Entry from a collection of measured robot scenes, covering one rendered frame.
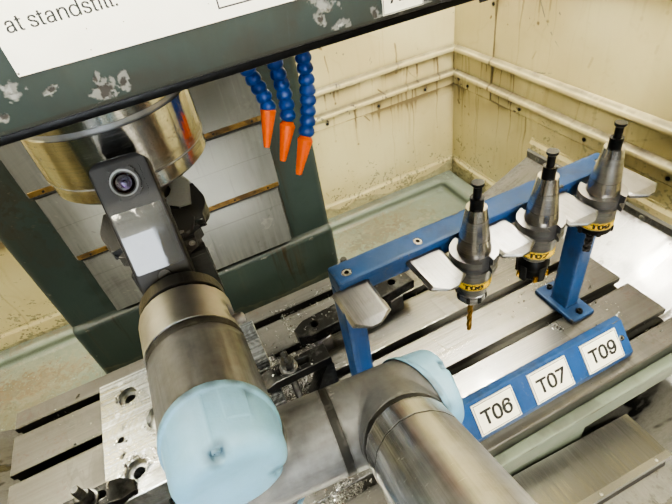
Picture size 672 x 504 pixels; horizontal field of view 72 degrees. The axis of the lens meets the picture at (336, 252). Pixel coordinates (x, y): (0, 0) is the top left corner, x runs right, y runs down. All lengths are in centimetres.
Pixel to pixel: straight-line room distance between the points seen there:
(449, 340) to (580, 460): 31
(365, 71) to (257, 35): 126
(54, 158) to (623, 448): 101
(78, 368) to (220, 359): 133
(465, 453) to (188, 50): 29
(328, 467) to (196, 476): 13
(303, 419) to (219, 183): 74
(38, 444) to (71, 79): 86
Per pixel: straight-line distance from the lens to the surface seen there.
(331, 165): 162
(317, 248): 127
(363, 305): 57
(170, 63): 30
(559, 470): 100
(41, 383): 168
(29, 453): 108
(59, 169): 47
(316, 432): 39
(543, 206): 65
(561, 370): 87
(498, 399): 81
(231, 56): 30
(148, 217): 40
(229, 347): 33
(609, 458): 105
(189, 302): 36
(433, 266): 61
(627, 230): 133
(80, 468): 99
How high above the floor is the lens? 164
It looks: 41 degrees down
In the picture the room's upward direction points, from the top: 11 degrees counter-clockwise
